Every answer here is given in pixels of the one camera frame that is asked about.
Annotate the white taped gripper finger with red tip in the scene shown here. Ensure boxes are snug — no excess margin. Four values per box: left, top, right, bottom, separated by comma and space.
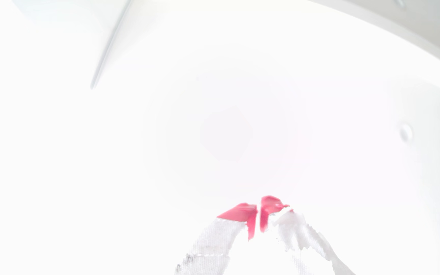
260, 196, 356, 275
174, 203, 258, 275

